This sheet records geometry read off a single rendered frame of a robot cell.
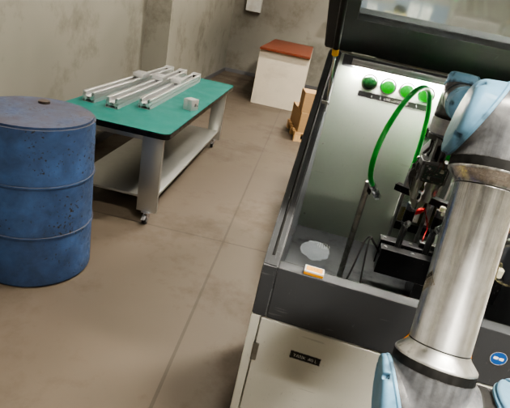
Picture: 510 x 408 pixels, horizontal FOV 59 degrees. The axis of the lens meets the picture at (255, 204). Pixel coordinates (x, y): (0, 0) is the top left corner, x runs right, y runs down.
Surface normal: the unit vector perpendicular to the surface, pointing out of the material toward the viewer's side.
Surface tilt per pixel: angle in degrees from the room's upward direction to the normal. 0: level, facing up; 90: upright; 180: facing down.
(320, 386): 90
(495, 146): 68
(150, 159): 90
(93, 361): 0
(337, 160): 90
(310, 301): 90
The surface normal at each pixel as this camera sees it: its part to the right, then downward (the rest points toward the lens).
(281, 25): -0.14, 0.38
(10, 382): 0.18, -0.90
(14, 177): 0.08, 0.42
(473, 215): -0.52, -0.14
